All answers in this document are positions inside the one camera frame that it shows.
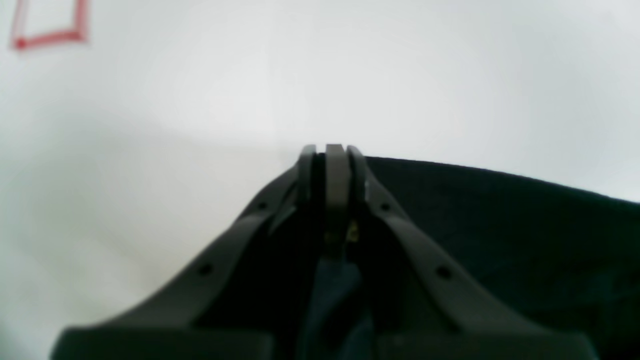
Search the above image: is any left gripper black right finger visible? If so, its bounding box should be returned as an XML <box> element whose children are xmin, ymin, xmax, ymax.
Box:
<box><xmin>324</xmin><ymin>145</ymin><xmax>598</xmax><ymax>360</ymax></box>

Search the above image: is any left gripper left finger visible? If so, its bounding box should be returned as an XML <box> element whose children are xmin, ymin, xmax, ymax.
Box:
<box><xmin>51</xmin><ymin>145</ymin><xmax>323</xmax><ymax>360</ymax></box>

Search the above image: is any black T-shirt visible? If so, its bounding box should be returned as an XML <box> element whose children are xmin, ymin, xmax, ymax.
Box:
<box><xmin>366</xmin><ymin>157</ymin><xmax>640</xmax><ymax>360</ymax></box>

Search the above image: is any red square marking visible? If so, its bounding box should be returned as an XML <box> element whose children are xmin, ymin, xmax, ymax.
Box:
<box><xmin>9</xmin><ymin>0</ymin><xmax>90</xmax><ymax>51</ymax></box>

